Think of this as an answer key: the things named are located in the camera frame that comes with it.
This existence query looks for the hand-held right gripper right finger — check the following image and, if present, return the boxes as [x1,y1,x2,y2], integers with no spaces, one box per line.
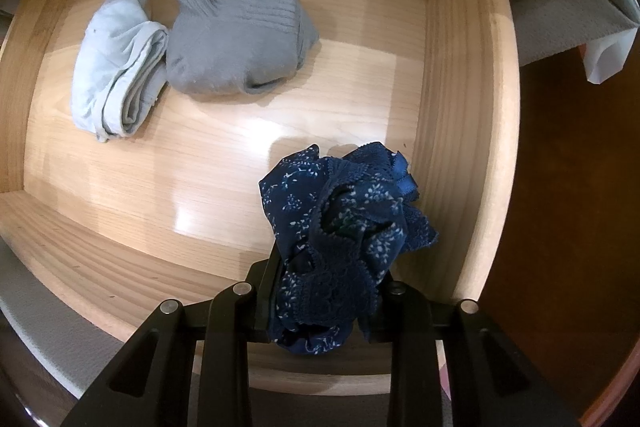
[357,269,583,427]

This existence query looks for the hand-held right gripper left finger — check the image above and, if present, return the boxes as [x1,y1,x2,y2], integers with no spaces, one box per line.
[60,252,286,427]

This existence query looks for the navy floral lace underwear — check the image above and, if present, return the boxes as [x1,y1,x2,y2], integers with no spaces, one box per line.
[257,142,440,355]

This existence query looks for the wooden drawer with white front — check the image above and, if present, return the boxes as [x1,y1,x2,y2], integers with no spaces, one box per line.
[0,0,523,403]

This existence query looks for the pale folded underwear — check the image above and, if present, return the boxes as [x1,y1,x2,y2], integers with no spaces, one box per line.
[70,0,170,142]

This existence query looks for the grey ribbed socks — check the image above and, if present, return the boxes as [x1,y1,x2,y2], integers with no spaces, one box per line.
[164,0,321,96]

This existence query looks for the patterned paper cover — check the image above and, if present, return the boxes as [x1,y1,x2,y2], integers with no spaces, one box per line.
[582,27,628,85]

